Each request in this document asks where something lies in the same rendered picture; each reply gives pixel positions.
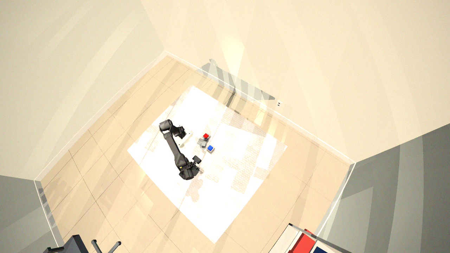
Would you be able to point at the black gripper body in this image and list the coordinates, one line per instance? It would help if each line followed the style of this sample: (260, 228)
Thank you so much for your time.
(196, 160)

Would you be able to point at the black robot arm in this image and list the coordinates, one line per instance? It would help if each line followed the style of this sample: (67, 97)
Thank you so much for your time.
(181, 162)

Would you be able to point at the red button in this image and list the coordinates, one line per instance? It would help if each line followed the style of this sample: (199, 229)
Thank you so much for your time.
(206, 136)

